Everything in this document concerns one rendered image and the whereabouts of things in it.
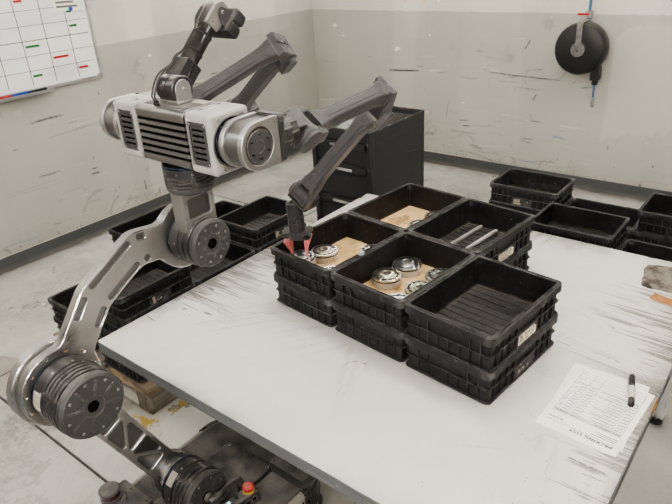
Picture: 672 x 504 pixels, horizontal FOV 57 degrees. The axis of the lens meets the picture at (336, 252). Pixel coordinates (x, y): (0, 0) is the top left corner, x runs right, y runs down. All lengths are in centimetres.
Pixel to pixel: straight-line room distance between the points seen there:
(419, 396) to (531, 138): 381
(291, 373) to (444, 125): 408
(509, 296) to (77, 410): 130
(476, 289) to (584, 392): 46
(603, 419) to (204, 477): 118
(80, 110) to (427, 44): 288
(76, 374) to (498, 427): 108
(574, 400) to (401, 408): 48
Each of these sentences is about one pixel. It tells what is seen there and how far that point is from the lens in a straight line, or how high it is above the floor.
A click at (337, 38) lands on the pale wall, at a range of 620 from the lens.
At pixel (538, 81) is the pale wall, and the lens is 526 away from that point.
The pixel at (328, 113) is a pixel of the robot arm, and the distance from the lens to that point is 171.
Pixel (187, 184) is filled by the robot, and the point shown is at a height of 132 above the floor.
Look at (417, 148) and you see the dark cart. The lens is 403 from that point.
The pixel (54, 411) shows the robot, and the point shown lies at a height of 91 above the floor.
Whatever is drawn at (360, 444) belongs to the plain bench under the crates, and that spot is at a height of 70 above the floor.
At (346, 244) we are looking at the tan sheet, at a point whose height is 83.
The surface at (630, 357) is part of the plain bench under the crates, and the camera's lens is 209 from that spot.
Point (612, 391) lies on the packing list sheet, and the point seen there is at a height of 70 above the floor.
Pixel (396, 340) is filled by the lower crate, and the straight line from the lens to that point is 190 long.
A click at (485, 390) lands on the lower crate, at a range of 176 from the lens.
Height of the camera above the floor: 187
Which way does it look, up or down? 27 degrees down
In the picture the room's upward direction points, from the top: 3 degrees counter-clockwise
